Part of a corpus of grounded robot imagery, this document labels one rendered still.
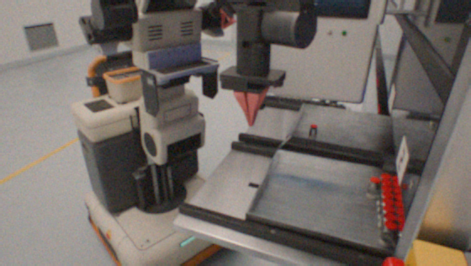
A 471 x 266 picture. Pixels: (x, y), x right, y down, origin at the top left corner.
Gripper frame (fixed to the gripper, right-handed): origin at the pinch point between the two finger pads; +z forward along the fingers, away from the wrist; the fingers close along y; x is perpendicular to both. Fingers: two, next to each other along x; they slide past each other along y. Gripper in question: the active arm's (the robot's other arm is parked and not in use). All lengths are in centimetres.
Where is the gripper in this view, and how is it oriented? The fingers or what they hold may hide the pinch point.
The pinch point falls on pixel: (251, 120)
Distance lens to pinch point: 56.0
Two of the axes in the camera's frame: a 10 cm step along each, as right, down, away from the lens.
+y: 9.2, 1.7, -3.5
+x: 3.9, -4.0, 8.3
